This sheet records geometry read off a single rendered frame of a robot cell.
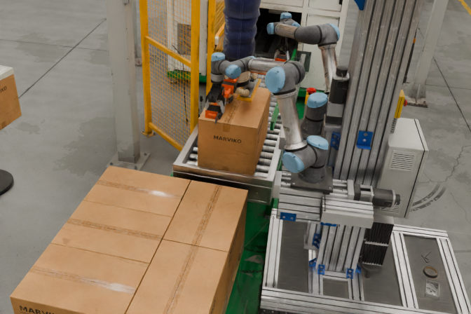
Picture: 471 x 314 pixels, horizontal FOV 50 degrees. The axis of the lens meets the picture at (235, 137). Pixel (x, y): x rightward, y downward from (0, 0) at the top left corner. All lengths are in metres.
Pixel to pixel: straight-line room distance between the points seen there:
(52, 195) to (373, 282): 2.54
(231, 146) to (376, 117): 1.10
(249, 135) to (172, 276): 1.07
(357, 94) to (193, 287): 1.32
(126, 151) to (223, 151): 1.31
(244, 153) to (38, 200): 1.78
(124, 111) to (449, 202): 2.84
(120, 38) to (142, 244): 1.72
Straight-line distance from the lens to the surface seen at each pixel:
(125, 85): 4.21
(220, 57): 2.80
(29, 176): 4.63
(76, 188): 4.41
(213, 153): 3.49
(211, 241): 3.03
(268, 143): 3.94
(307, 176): 2.70
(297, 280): 3.34
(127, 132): 4.43
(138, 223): 3.17
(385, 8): 2.52
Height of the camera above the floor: 2.63
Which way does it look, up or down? 32 degrees down
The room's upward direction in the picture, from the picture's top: 4 degrees clockwise
